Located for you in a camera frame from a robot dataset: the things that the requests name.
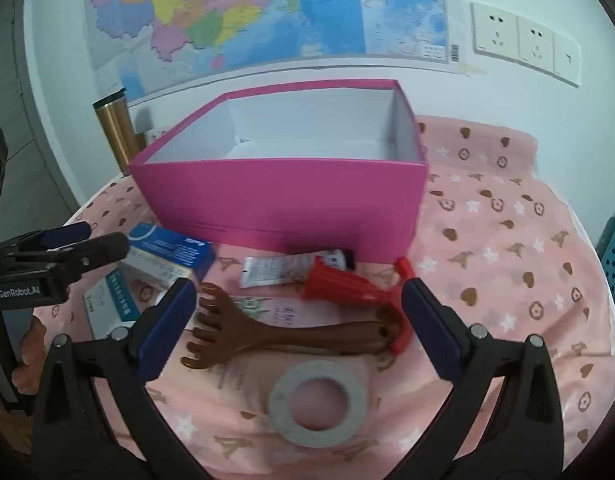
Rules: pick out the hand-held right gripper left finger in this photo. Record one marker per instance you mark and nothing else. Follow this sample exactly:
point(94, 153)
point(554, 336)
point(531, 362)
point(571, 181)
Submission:
point(162, 332)

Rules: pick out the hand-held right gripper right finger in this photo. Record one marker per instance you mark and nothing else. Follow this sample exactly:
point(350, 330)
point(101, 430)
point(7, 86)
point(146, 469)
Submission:
point(432, 325)

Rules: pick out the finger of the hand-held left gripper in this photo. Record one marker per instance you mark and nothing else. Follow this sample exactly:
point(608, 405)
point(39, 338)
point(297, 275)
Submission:
point(70, 234)
point(100, 252)

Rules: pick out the large pink tube white cap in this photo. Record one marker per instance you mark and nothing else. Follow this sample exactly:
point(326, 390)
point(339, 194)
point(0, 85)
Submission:
point(237, 375)

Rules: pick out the red plastic massage hammer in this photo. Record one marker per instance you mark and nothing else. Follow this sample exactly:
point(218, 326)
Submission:
point(337, 285)

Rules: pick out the brown claw back scratcher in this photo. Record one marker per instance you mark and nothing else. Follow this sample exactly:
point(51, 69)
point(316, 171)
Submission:
point(287, 337)

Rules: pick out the white tube with black cap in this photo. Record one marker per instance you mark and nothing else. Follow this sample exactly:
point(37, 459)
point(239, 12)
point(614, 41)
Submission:
point(272, 270)

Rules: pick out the pink cardboard box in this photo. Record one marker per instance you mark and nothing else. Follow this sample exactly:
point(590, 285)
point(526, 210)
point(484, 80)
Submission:
point(287, 200)

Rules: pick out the person's left hand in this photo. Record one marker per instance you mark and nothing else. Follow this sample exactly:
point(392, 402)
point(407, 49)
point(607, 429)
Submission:
point(32, 350)

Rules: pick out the white and blue medicine box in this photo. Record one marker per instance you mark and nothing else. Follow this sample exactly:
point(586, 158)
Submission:
point(105, 305)

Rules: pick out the grey door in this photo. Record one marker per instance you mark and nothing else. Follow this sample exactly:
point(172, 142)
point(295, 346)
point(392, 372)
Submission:
point(27, 160)

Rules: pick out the pink printed tablecloth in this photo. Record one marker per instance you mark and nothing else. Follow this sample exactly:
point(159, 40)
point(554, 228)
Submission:
point(512, 285)

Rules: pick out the gold thermos tumbler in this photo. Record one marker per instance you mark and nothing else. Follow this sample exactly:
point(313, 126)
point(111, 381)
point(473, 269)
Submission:
point(118, 130)

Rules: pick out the grey tape roll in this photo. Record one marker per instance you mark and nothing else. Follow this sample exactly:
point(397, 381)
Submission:
point(282, 410)

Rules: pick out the colourful wall map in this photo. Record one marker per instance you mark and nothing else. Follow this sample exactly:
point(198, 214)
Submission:
point(237, 10)

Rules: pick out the white wall switch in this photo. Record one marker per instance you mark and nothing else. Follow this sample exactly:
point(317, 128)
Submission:
point(567, 60)

